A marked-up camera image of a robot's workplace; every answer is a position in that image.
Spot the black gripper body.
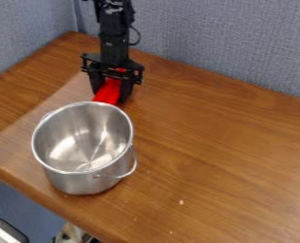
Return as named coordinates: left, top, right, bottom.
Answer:
left=80, top=53, right=144, bottom=80

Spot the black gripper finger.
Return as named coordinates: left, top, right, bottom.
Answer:
left=118, top=79, right=142, bottom=103
left=88, top=72, right=106, bottom=94

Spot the red rectangular block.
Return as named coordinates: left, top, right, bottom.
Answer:
left=92, top=77, right=120, bottom=105

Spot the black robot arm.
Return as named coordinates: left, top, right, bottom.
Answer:
left=80, top=0, right=144, bottom=104

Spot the metal pot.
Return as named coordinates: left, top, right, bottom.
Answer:
left=31, top=102, right=138, bottom=196

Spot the white object below table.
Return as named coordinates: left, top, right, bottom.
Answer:
left=50, top=223, right=100, bottom=243

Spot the grey device below table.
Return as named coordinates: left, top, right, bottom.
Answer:
left=0, top=218, right=29, bottom=243

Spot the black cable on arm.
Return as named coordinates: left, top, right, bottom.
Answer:
left=127, top=26, right=142, bottom=47

